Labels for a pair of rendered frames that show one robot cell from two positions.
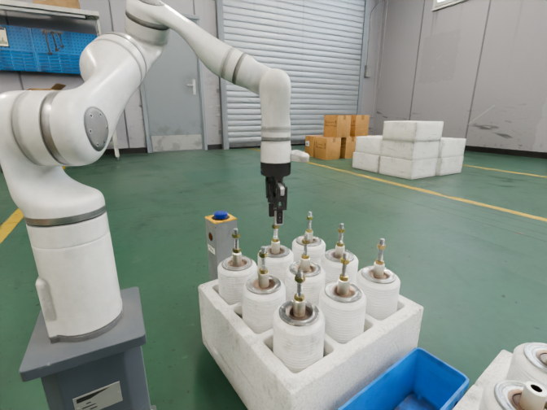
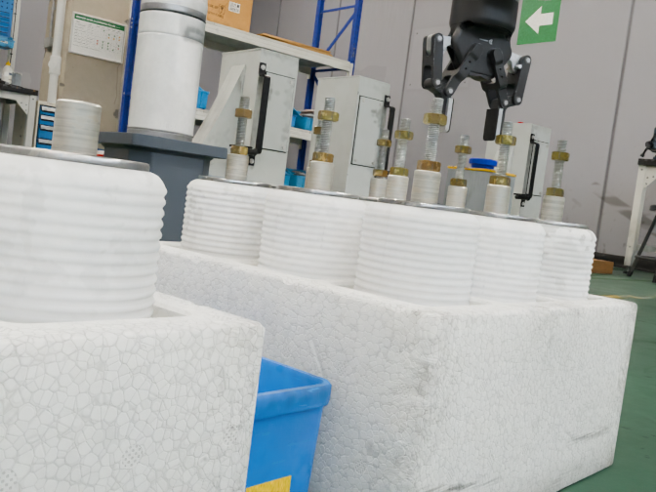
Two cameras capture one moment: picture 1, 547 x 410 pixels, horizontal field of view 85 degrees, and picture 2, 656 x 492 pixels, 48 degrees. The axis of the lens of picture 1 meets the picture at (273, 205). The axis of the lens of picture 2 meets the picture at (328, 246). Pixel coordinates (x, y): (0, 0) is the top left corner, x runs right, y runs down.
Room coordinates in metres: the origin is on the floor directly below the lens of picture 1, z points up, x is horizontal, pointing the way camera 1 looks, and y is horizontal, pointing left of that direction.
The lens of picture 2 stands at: (0.40, -0.82, 0.25)
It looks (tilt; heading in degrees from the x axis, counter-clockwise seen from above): 4 degrees down; 77
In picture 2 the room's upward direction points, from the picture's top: 7 degrees clockwise
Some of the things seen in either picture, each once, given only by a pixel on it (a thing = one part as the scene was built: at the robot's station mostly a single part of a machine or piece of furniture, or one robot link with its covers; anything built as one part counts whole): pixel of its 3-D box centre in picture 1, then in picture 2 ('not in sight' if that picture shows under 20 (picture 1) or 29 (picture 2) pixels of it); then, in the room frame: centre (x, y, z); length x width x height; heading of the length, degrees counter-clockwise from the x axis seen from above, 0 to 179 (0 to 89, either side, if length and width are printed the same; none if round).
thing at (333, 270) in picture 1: (337, 286); (480, 311); (0.71, -0.17, 0.16); 0.10 x 0.10 x 0.18
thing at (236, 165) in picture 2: (299, 307); (236, 170); (0.47, -0.05, 0.26); 0.02 x 0.02 x 0.03
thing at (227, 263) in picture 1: (237, 263); not in sight; (0.67, 0.09, 0.25); 0.08 x 0.08 x 0.01
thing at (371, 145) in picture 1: (380, 145); not in sight; (3.48, -1.22, 0.27); 0.39 x 0.39 x 0.18; 30
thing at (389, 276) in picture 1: (378, 275); (423, 207); (0.61, -0.24, 0.25); 0.08 x 0.08 x 0.01
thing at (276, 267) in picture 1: (275, 281); not in sight; (0.73, -0.01, 0.16); 0.10 x 0.10 x 0.18
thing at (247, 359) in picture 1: (303, 325); (374, 355); (0.64, -0.07, 0.09); 0.39 x 0.39 x 0.18; 35
